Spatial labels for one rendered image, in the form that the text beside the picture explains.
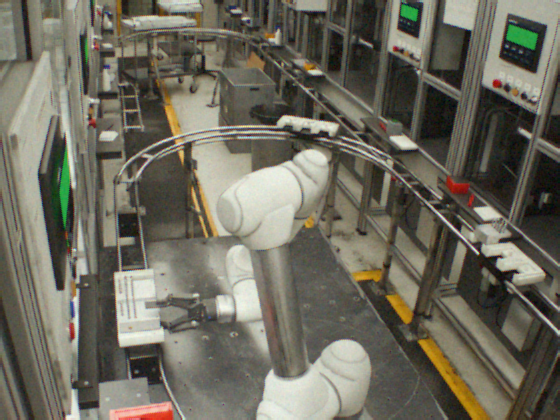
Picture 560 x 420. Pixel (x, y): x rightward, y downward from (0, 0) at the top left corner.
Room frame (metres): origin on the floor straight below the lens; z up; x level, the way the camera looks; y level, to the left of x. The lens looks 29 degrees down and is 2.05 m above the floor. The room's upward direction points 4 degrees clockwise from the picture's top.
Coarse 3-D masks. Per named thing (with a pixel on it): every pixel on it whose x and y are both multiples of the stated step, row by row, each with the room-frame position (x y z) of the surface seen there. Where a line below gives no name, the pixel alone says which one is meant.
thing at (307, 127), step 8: (280, 120) 3.35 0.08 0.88; (288, 120) 3.41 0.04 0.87; (296, 120) 3.40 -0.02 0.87; (304, 120) 3.40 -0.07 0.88; (312, 120) 3.40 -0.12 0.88; (296, 128) 3.28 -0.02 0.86; (304, 128) 3.35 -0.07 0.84; (312, 128) 3.26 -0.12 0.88; (320, 128) 3.32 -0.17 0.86; (328, 128) 3.32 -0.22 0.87; (336, 128) 3.30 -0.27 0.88; (304, 136) 3.28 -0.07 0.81; (312, 136) 3.27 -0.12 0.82; (320, 136) 3.26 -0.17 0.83
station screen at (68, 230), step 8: (64, 136) 0.85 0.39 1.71; (64, 144) 0.83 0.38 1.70; (64, 152) 0.82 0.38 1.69; (72, 192) 0.87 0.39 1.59; (72, 200) 0.86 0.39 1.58; (72, 208) 0.84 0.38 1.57; (72, 216) 0.82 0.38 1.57; (72, 224) 0.80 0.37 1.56; (64, 232) 0.68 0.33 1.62; (72, 232) 0.78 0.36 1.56; (72, 240) 0.76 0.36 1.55
